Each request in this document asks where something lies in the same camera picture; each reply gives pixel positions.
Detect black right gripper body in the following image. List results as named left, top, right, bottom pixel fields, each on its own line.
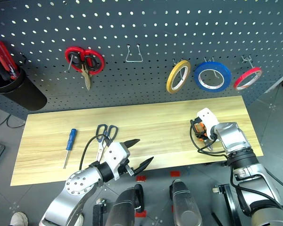
left=190, top=118, right=209, bottom=142

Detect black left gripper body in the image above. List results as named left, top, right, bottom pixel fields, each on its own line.
left=118, top=158, right=135, bottom=178

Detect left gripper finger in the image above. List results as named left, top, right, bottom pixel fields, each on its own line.
left=134, top=156, right=155, bottom=176
left=123, top=138, right=141, bottom=149

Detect orange handled pliers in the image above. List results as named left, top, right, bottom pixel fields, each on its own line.
left=193, top=123, right=214, bottom=152

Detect yellow tape roll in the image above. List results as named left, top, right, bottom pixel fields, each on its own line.
left=166, top=60, right=191, bottom=95

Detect blue tape roll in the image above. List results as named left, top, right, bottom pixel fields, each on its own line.
left=194, top=61, right=232, bottom=93

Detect red tape roll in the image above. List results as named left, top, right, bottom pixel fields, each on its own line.
left=233, top=67, right=263, bottom=92

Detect dark grey perforated pegboard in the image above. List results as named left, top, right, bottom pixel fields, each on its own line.
left=0, top=0, right=283, bottom=121

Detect grey and blue scissors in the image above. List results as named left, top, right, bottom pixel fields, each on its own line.
left=95, top=124, right=119, bottom=162

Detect dark rounded robot leg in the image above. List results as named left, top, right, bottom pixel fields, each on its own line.
left=168, top=179, right=203, bottom=226
left=104, top=184, right=145, bottom=226

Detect black table leg with caster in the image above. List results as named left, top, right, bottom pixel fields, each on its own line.
left=92, top=198, right=108, bottom=226
left=210, top=183, right=241, bottom=226

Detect silver peg hook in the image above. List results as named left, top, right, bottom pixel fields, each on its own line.
left=203, top=56, right=222, bottom=80
left=241, top=55, right=262, bottom=76
left=172, top=58, right=187, bottom=81
left=64, top=53, right=74, bottom=73

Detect red and black scissors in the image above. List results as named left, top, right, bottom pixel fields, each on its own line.
left=65, top=46, right=106, bottom=91

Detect grey metal beam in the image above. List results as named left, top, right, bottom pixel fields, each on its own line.
left=263, top=69, right=283, bottom=94

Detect black cylindrical tool cup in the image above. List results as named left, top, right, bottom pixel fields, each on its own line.
left=0, top=67, right=48, bottom=111

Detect white shoe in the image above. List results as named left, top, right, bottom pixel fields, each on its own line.
left=9, top=211, right=29, bottom=226

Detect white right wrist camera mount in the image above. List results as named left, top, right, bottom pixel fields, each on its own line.
left=196, top=107, right=220, bottom=142

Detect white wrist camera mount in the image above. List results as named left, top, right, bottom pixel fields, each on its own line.
left=103, top=141, right=131, bottom=182
left=196, top=107, right=220, bottom=142

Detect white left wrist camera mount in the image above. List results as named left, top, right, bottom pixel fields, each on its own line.
left=103, top=141, right=131, bottom=182

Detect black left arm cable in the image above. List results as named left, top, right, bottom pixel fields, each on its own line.
left=78, top=133, right=114, bottom=170

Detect blue handled screwdriver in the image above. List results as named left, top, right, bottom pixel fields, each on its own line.
left=62, top=128, right=78, bottom=170

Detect silver wire loop hook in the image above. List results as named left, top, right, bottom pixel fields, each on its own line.
left=125, top=43, right=144, bottom=63

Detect black floor cable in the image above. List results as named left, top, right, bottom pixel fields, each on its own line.
left=0, top=107, right=26, bottom=130

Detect red handled screwdriver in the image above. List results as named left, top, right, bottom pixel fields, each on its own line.
left=0, top=41, right=21, bottom=80

